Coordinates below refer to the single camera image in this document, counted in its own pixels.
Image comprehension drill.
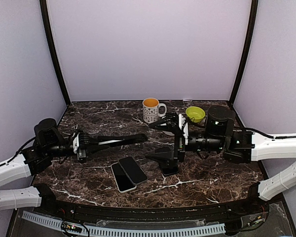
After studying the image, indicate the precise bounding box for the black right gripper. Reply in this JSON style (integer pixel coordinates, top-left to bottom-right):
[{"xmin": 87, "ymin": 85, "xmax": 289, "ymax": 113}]
[{"xmin": 145, "ymin": 116, "xmax": 225, "ymax": 169}]

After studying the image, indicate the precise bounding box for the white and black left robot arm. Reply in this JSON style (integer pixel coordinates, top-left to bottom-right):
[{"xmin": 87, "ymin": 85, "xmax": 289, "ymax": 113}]
[{"xmin": 0, "ymin": 118, "xmax": 124, "ymax": 215}]

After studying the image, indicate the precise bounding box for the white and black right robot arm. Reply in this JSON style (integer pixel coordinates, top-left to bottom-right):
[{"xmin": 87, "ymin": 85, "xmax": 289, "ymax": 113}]
[{"xmin": 146, "ymin": 106, "xmax": 296, "ymax": 214}]

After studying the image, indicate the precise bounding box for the black phone dark case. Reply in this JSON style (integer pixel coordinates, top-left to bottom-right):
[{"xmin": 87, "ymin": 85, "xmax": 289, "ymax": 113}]
[{"xmin": 160, "ymin": 166, "xmax": 179, "ymax": 177}]

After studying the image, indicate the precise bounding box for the black phone grey case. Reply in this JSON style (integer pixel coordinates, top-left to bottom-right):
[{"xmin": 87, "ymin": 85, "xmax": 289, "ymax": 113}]
[{"xmin": 118, "ymin": 157, "xmax": 148, "ymax": 185}]

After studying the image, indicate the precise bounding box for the black phone white case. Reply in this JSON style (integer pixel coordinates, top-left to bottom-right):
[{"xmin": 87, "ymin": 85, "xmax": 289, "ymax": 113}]
[{"xmin": 111, "ymin": 163, "xmax": 137, "ymax": 193}]

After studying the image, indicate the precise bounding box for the white scalloped ceramic dish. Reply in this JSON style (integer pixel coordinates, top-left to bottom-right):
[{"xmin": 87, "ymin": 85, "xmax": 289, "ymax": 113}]
[{"xmin": 162, "ymin": 131, "xmax": 174, "ymax": 136}]

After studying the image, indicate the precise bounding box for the white spotted mug orange inside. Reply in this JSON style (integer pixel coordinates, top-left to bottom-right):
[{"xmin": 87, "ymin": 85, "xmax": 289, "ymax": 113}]
[{"xmin": 143, "ymin": 98, "xmax": 167, "ymax": 123}]

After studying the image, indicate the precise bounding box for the lime green bowl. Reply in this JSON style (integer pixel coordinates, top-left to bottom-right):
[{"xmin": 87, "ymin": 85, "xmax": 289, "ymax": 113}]
[{"xmin": 185, "ymin": 106, "xmax": 206, "ymax": 123}]

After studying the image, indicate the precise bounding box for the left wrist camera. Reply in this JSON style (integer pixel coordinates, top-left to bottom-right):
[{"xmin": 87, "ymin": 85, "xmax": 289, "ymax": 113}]
[{"xmin": 72, "ymin": 132, "xmax": 79, "ymax": 154}]

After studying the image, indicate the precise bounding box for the white slotted cable duct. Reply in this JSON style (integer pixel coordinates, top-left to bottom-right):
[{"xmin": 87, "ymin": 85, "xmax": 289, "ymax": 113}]
[{"xmin": 22, "ymin": 211, "xmax": 226, "ymax": 237}]

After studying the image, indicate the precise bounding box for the black left frame post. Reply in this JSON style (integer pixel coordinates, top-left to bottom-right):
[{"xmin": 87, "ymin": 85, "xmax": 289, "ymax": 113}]
[{"xmin": 39, "ymin": 0, "xmax": 71, "ymax": 107}]

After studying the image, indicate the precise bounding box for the black frame post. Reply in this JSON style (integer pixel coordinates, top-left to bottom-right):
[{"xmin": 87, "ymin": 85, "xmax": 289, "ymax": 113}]
[
  {"xmin": 228, "ymin": 0, "xmax": 259, "ymax": 107},
  {"xmin": 39, "ymin": 0, "xmax": 71, "ymax": 107}
]

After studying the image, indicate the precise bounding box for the black right frame post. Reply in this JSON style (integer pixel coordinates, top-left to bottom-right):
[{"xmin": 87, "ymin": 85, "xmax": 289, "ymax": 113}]
[{"xmin": 228, "ymin": 0, "xmax": 259, "ymax": 107}]

